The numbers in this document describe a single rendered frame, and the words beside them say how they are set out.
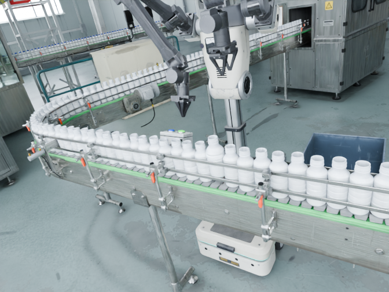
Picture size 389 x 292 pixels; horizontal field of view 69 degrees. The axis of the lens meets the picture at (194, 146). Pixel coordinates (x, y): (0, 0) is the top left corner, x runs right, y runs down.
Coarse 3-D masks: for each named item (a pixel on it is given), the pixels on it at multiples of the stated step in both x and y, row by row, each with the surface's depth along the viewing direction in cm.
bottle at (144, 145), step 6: (138, 138) 122; (144, 138) 122; (144, 144) 123; (150, 144) 125; (144, 150) 123; (144, 156) 124; (150, 156) 125; (144, 162) 126; (150, 162) 126; (144, 168) 129
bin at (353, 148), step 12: (312, 144) 143; (324, 144) 144; (336, 144) 141; (348, 144) 138; (360, 144) 135; (372, 144) 132; (384, 144) 124; (324, 156) 147; (348, 156) 141; (360, 156) 138; (372, 156) 135; (384, 156) 116; (348, 168) 143; (372, 168) 137
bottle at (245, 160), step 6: (240, 150) 99; (246, 150) 99; (240, 156) 98; (246, 156) 97; (240, 162) 98; (246, 162) 97; (252, 162) 98; (240, 174) 100; (246, 174) 99; (252, 174) 100; (240, 180) 102; (246, 180) 100; (252, 180) 101; (240, 186) 103
